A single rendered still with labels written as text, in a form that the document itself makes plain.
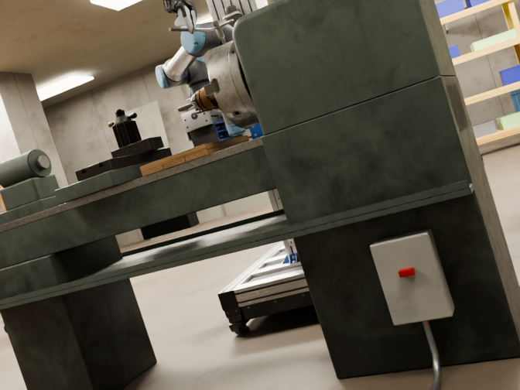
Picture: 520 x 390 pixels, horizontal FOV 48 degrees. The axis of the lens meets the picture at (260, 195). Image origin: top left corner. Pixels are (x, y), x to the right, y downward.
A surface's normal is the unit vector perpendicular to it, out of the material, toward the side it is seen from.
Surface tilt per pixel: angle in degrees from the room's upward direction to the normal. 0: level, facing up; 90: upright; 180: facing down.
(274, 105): 90
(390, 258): 90
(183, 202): 90
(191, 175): 90
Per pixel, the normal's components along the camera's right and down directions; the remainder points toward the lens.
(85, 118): -0.29, 0.15
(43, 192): 0.86, -0.25
